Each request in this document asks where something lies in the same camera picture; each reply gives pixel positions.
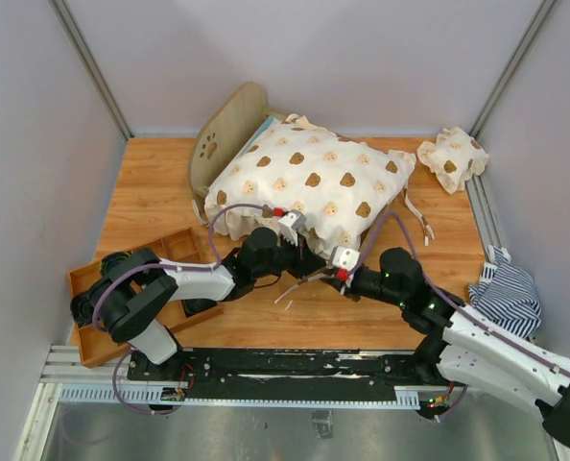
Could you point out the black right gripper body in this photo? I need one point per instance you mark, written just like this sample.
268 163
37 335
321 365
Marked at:
361 284

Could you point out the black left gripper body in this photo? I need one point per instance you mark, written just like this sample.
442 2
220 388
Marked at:
286 258

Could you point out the large bear print cushion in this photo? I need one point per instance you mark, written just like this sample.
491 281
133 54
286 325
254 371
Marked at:
301 197

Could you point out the wooden pet bed frame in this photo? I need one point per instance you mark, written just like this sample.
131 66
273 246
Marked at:
222 139

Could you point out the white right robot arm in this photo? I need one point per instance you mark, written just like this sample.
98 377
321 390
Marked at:
460 343

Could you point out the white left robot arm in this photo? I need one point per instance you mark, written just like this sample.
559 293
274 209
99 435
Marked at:
231 279

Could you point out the black item in tray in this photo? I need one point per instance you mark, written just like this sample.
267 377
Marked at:
193 307

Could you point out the blue striped mattress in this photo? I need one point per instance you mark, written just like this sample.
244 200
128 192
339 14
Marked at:
264 126

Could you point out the blue striped cloth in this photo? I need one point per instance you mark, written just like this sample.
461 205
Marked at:
506 295

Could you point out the small bear print pillow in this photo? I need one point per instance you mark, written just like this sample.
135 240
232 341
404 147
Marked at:
454 158

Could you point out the wooden divided tray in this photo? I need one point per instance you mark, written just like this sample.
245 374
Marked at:
141 310

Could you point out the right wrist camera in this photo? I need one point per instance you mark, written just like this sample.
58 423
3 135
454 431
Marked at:
344 261

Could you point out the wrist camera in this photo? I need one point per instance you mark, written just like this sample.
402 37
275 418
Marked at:
344 261
290 222

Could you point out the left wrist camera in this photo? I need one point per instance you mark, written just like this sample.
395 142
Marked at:
290 222

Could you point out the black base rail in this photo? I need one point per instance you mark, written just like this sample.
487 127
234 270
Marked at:
289 373

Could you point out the white slotted cable duct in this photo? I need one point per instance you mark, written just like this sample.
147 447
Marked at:
160 395

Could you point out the aluminium side rail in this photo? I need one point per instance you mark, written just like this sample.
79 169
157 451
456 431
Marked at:
485 215

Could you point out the right aluminium frame post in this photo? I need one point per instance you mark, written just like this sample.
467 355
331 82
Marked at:
532 32

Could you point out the aluminium frame post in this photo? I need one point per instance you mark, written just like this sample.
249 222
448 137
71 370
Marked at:
532 32
91 67

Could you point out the left aluminium frame post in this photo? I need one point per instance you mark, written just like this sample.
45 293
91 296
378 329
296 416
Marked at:
91 67

